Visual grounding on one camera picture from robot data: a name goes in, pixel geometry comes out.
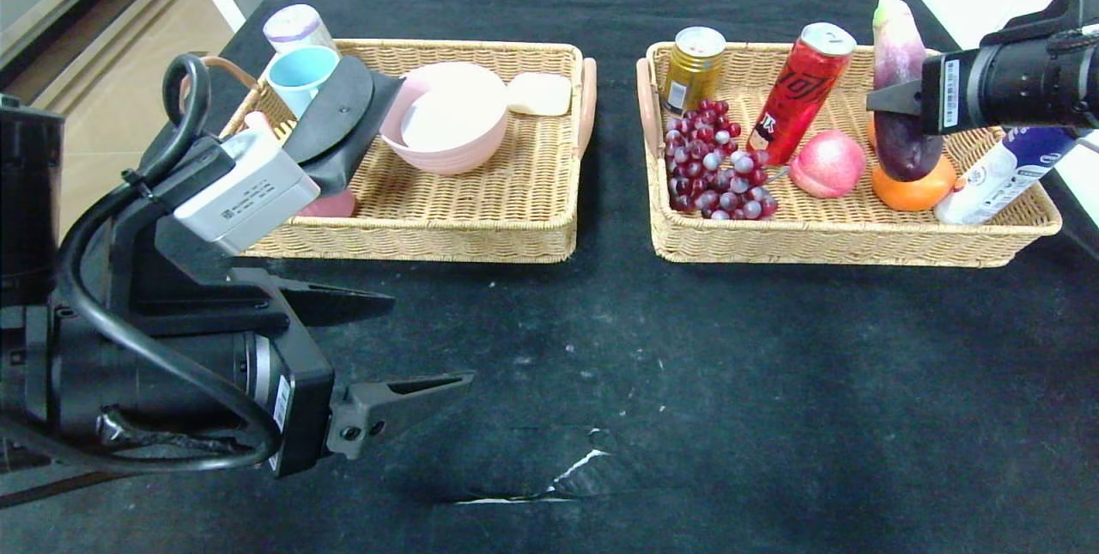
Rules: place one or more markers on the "wicker basket holding food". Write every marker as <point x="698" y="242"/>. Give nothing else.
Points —
<point x="824" y="236"/>

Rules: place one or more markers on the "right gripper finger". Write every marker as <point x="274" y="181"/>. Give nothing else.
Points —
<point x="897" y="99"/>

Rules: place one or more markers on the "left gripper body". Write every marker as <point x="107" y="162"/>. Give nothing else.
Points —
<point x="296" y="412"/>

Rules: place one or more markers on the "gold drink can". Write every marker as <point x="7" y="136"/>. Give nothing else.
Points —
<point x="691" y="75"/>

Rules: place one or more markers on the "orange fruit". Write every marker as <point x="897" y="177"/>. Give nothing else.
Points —
<point x="923" y="193"/>
<point x="871" y="135"/>

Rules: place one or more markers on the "red drink can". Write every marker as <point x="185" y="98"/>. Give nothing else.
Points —
<point x="794" y="99"/>

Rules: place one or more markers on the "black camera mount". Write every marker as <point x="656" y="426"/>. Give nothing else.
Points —
<point x="172" y="279"/>

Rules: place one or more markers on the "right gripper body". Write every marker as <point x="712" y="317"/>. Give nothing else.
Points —
<point x="949" y="94"/>

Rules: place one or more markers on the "white soap bar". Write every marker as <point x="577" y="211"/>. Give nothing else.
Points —
<point x="539" y="94"/>

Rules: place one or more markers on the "pink peach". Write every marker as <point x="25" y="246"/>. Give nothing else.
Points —
<point x="828" y="163"/>

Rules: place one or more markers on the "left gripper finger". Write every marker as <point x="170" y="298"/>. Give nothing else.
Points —
<point x="335" y="303"/>
<point x="378" y="408"/>

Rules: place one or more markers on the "purple eggplant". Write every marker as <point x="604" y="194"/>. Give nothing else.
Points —
<point x="897" y="47"/>

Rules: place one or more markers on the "light blue mug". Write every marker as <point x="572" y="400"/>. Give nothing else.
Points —
<point x="300" y="82"/>

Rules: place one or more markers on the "wicker basket holding tableware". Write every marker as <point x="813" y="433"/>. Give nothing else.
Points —
<point x="515" y="193"/>

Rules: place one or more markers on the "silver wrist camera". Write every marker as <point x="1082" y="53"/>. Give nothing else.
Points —
<point x="249" y="193"/>

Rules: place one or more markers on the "white bottle with blue cap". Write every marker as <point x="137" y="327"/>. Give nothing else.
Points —
<point x="996" y="180"/>

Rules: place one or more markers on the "white tube with lavender lid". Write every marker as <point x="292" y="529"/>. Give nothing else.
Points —
<point x="296" y="26"/>

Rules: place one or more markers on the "black glasses case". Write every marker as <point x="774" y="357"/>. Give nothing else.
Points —
<point x="339" y="124"/>

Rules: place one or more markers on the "pink bowl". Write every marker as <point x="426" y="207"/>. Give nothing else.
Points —
<point x="446" y="162"/>

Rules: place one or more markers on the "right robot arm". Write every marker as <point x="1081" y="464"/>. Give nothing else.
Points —
<point x="1039" y="82"/>

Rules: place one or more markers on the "black tablecloth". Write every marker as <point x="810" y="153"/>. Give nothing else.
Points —
<point x="687" y="348"/>

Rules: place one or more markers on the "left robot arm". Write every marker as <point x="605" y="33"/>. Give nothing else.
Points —
<point x="154" y="382"/>

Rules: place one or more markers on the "red grape bunch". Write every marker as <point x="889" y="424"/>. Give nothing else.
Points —
<point x="713" y="167"/>

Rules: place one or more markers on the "pink cup with black inside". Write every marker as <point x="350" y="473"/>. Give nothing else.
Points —
<point x="330" y="206"/>

